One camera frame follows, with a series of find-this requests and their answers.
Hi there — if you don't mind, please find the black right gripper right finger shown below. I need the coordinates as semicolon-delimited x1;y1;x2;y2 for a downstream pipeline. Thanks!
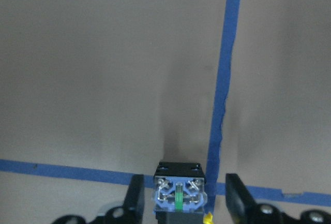
225;173;330;224

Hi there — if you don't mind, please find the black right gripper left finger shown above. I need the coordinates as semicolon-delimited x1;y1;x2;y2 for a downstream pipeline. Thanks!
53;174;145;224

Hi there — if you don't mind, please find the yellow push button switch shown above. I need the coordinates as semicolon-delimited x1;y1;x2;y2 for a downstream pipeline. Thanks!
153;161;214;224

